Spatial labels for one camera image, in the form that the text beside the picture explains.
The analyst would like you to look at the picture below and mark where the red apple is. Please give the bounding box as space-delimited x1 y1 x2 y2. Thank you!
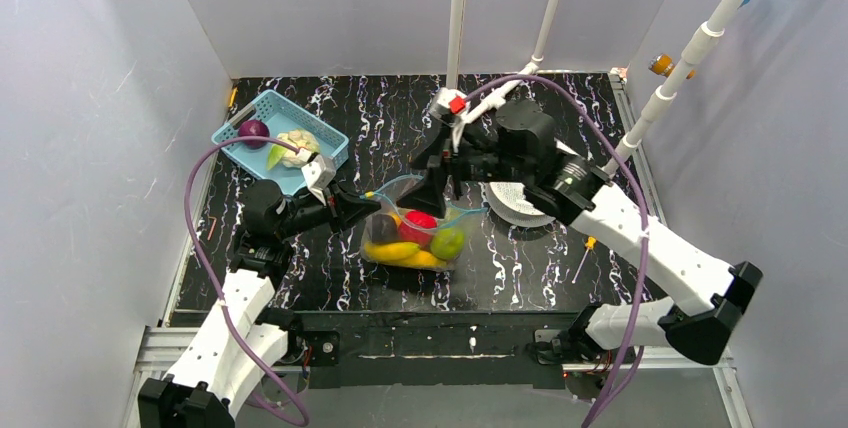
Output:
398 210 438 247

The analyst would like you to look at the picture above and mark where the clear zip top bag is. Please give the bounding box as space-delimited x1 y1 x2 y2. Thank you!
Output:
359 175 488 272

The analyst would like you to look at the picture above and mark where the yellow banana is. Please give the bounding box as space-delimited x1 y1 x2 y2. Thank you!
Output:
363 242 421 263
394 250 448 271

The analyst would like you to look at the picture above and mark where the green pepper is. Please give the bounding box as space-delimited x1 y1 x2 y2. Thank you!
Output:
429 227 466 261

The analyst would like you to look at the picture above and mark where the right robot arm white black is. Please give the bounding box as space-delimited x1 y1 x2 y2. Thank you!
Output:
398 94 763 365

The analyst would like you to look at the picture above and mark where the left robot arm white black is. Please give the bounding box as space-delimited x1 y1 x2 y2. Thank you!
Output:
137 180 381 427

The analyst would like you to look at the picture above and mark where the white cauliflower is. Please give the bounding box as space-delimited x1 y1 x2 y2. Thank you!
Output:
266 129 320 170

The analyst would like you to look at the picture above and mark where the red allen key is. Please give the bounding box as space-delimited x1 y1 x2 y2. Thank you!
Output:
206 216 218 241

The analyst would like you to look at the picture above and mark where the dark purple onion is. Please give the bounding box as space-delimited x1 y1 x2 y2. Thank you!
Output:
237 119 270 150

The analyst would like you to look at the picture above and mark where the blue plastic basket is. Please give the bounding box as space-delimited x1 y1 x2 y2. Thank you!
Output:
211 90 349 194

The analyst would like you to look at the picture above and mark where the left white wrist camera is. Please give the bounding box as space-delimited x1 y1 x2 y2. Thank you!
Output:
301 153 337 206

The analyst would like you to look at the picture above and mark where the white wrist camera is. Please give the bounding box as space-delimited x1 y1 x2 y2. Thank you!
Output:
428 87 467 126
301 153 337 206

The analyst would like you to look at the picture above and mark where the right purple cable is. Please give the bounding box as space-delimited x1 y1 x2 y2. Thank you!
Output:
463 74 652 428

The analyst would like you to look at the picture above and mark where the purple cable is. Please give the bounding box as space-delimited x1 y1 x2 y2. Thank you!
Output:
183 136 313 428
463 74 652 428

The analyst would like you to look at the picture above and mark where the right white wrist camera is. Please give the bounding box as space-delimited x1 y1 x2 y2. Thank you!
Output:
428 87 467 126

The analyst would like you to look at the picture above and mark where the yellow handled screwdriver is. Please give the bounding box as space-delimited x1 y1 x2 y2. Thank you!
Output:
571 236 597 285

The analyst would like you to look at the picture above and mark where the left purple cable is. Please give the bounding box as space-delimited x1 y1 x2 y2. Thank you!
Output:
183 136 313 428

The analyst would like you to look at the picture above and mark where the yellow pencil at wall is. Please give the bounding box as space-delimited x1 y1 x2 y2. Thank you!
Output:
227 87 238 109

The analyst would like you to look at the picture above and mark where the orange knob on wall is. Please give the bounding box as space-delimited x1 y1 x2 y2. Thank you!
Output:
648 53 676 78

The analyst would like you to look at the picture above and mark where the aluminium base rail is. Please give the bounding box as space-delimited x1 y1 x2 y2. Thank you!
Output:
122 324 757 428

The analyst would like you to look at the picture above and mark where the white pvc pipe frame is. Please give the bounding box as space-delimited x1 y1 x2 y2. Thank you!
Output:
439 0 790 178

